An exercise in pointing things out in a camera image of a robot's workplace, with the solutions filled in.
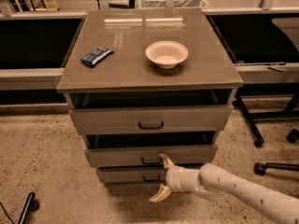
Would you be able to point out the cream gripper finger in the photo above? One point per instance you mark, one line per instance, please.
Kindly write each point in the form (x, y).
(167, 161)
(163, 192)

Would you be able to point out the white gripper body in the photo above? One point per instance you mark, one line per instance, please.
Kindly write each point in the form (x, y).
(175, 177)

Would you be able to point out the grey drawer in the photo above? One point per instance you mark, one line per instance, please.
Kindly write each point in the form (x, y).
(143, 149)
(150, 111)
(133, 174)

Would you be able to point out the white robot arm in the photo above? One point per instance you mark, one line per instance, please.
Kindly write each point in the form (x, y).
(210, 182)

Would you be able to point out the grey bottom drawer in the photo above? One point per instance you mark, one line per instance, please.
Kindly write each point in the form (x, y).
(133, 174)

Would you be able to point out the grey drawer cabinet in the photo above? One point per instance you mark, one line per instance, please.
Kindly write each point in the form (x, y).
(128, 33)

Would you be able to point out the grey top drawer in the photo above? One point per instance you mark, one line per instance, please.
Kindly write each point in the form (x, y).
(150, 111)

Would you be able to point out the black chair base leg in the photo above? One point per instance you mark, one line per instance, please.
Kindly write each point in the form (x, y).
(260, 168)

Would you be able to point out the white paper bowl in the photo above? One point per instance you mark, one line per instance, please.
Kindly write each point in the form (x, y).
(166, 54)

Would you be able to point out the black caster wheel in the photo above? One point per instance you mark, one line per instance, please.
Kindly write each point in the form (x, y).
(293, 136)

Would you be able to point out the blue snack packet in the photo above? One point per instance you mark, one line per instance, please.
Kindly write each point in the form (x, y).
(96, 56)

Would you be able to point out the black stand leg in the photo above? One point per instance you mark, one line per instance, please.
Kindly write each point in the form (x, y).
(31, 205)

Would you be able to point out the black table leg frame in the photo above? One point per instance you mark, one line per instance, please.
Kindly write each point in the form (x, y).
(288, 112)

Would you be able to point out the white wire basket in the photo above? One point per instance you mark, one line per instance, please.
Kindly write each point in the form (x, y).
(145, 4)

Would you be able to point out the grey rail shelf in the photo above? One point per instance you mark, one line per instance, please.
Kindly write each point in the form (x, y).
(30, 79)

